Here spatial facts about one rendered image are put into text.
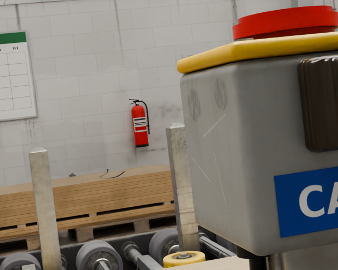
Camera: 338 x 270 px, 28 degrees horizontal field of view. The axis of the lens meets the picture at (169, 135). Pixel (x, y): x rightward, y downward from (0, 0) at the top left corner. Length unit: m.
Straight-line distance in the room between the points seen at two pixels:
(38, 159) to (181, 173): 0.29
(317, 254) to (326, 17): 0.08
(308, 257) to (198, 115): 0.07
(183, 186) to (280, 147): 1.15
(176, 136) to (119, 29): 6.23
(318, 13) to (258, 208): 0.07
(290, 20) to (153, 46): 7.38
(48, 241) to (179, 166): 0.30
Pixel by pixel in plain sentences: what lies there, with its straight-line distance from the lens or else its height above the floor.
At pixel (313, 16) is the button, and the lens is 0.24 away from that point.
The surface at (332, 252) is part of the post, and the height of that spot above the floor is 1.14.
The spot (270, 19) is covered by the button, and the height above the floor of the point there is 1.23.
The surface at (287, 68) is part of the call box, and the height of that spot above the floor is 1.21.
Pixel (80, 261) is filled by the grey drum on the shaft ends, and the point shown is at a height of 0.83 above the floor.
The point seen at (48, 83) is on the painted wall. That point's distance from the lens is 7.40.
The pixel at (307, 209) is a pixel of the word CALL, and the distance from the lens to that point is 0.22.
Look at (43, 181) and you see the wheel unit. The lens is 1.32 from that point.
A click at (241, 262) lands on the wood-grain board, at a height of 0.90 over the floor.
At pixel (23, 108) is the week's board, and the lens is 7.36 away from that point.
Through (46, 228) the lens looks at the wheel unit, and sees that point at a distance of 1.33.
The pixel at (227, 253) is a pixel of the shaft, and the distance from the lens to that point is 1.67.
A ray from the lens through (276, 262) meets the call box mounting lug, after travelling 0.25.
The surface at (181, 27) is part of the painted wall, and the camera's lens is 7.72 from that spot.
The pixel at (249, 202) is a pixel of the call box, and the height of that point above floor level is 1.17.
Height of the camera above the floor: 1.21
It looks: 3 degrees down
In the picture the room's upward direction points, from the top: 7 degrees counter-clockwise
